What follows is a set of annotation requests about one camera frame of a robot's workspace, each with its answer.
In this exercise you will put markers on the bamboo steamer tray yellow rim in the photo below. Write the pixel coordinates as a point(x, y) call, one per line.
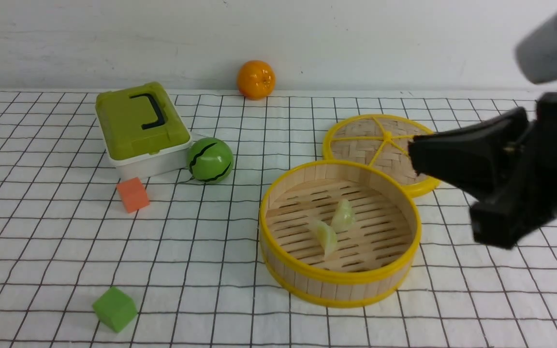
point(372, 258)

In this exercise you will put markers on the green foam cube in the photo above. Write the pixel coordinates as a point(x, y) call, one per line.
point(115, 309)

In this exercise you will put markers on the woven bamboo steamer lid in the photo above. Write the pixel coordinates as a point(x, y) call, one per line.
point(381, 142)

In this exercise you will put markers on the orange foam cube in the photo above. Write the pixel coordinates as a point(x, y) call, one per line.
point(133, 195)

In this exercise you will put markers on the pale green dumpling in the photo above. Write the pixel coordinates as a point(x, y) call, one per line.
point(344, 217)

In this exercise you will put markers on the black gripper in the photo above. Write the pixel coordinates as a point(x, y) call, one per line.
point(483, 160)

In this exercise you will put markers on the green toy watermelon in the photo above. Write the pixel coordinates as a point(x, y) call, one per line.
point(210, 160)

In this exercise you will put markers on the green lidded white box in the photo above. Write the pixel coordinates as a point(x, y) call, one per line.
point(142, 132)

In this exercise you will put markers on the white grid tablecloth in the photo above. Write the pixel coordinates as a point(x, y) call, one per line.
point(190, 260)

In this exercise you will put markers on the orange toy fruit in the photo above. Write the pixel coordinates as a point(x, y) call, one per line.
point(256, 80)

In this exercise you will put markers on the pale yellow dumpling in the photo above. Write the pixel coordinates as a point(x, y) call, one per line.
point(325, 235)

